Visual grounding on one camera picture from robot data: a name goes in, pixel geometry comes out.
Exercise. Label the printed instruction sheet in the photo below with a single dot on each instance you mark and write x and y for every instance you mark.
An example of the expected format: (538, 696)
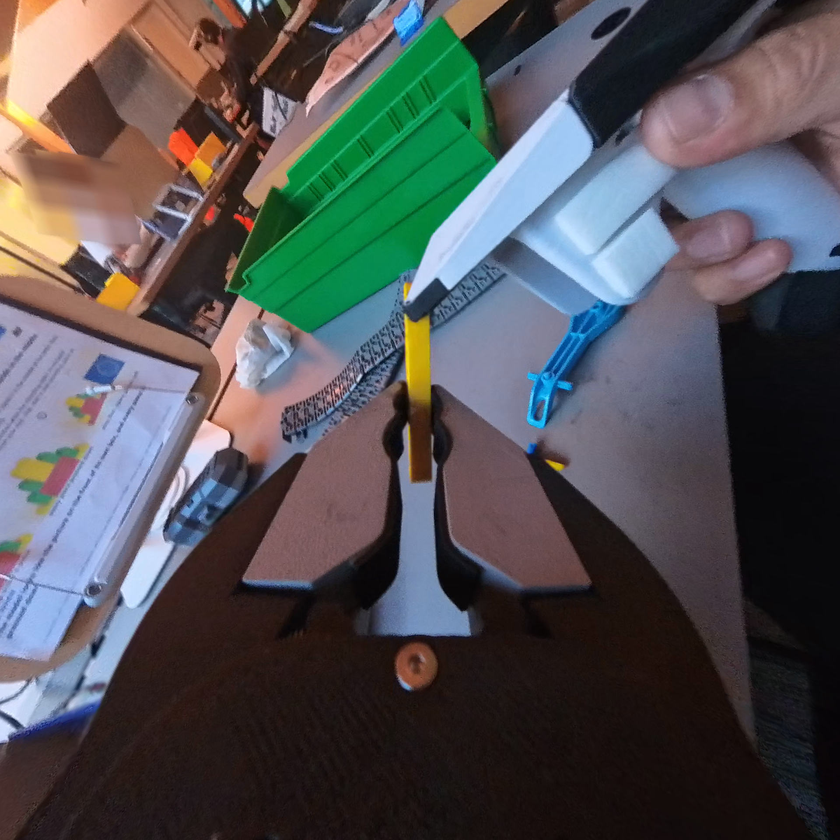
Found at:
(98, 426)

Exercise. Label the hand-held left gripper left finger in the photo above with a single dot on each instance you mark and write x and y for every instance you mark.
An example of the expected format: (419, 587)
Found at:
(328, 518)

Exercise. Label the small blue box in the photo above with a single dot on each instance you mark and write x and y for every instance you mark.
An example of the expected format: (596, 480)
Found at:
(408, 23)

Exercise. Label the pink paper sheet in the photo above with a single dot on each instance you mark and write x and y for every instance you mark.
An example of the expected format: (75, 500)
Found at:
(348, 65)

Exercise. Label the white printed sign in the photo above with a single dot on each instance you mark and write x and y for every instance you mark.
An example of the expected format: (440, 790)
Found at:
(279, 111)

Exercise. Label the yellow plastic piece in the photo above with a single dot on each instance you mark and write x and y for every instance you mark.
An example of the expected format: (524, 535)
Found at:
(420, 354)

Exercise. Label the yellow storage box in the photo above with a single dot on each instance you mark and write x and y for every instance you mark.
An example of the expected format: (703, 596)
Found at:
(200, 170)

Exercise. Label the orange storage box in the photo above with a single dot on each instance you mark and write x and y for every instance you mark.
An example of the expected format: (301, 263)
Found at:
(182, 145)

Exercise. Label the yellow block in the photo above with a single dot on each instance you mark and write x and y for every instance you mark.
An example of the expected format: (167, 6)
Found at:
(118, 292)

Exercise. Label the grey studded track strip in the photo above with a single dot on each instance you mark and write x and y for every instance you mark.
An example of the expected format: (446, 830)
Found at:
(466, 295)
(328, 394)

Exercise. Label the blue plastic lever tool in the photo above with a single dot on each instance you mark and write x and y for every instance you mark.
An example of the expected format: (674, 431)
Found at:
(571, 341)

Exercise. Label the green plastic bin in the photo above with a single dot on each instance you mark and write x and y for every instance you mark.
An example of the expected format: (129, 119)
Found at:
(367, 229)

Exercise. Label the crumpled white tissue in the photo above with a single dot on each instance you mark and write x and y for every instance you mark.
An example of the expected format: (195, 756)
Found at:
(262, 354)

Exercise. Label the yellow wedge piece blue pin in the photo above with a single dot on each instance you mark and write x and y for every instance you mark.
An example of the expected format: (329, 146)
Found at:
(554, 464)

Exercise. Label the clear acrylic stand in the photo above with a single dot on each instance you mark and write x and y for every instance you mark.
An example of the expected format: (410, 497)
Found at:
(170, 210)

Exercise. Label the person's right hand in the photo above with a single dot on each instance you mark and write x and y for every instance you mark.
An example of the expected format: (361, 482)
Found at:
(754, 92)

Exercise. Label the wooden display board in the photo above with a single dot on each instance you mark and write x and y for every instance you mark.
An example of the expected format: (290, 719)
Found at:
(98, 308)

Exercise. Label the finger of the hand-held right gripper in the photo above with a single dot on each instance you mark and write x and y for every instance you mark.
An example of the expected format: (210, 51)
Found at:
(512, 190)

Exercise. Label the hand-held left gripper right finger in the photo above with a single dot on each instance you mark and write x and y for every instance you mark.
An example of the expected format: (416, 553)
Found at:
(505, 518)

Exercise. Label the instruction sheet stand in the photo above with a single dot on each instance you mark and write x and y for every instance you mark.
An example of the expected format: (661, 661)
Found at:
(151, 499)

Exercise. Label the white flat pad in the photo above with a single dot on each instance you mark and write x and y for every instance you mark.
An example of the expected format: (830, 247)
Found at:
(197, 439)

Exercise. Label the brown cardboard box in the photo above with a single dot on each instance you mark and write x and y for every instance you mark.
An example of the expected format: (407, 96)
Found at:
(154, 164)

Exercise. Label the grey desk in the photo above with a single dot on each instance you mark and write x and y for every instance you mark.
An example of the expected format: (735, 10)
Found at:
(623, 492)

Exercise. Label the grey faceted toy block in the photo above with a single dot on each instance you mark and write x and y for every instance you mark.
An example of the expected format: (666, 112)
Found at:
(210, 485)

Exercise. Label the wooden table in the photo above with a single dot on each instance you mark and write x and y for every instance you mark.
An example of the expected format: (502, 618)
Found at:
(172, 253)

